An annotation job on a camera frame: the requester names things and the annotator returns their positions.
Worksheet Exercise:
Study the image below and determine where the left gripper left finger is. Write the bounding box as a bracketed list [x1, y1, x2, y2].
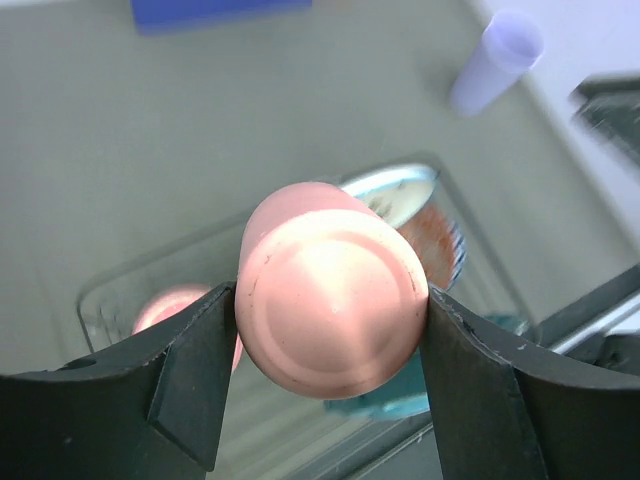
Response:
[1, 283, 237, 479]

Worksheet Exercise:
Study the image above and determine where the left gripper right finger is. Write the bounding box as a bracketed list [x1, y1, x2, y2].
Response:
[420, 288, 639, 479]

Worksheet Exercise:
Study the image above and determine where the pink plastic cup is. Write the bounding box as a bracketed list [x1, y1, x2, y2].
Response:
[235, 182, 429, 400]

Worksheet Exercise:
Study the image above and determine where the lavender plastic cup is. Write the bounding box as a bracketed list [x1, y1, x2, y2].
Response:
[449, 11, 544, 116]

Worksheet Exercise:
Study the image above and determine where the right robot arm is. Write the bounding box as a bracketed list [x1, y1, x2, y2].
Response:
[572, 74, 639, 171]

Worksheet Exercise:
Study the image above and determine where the teal plate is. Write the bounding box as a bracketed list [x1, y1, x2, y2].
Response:
[324, 304, 531, 428]

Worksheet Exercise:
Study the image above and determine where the blue zigzag patterned bowl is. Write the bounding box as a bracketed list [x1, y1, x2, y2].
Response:
[399, 204, 467, 290]

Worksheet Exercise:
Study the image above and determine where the watermelon pattern plate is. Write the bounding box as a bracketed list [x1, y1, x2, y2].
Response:
[340, 163, 439, 229]

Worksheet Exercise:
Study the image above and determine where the purple-blue binder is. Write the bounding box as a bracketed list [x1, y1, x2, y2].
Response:
[130, 0, 312, 33]

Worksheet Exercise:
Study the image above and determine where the black wire dish rack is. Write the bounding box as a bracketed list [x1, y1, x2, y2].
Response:
[75, 152, 544, 480]

